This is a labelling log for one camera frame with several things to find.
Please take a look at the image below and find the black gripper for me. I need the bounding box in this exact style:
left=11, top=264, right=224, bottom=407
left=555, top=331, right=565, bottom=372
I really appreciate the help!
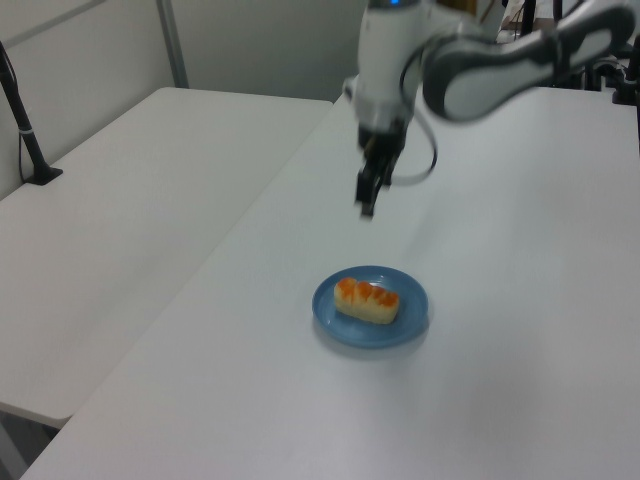
left=354, top=122, right=409, bottom=220

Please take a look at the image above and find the bread with orange topping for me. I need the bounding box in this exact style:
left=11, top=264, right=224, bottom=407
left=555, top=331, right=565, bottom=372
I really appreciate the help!
left=333, top=277, right=402, bottom=325

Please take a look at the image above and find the blue round plate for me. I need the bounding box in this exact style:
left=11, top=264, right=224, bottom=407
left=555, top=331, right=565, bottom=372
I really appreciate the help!
left=311, top=264, right=431, bottom=350

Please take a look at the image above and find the brown cardboard box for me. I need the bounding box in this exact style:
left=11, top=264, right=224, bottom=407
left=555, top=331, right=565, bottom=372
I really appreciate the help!
left=439, top=0, right=507, bottom=22

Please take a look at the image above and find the white side table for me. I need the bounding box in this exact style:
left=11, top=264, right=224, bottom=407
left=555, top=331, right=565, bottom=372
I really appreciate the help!
left=0, top=86, right=335, bottom=422

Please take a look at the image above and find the black clamp stand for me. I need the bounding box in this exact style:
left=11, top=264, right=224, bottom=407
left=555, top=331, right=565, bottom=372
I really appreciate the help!
left=610, top=47, right=640, bottom=106

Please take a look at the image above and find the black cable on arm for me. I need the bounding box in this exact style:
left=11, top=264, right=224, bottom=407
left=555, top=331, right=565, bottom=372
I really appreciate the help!
left=385, top=49, right=441, bottom=187

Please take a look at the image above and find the grey partition post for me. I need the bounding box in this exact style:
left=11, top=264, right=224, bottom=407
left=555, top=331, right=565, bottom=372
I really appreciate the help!
left=155, top=0, right=190, bottom=90

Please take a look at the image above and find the black camera pole with base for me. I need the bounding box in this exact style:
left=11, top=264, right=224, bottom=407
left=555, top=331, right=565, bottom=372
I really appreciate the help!
left=0, top=39, right=65, bottom=187

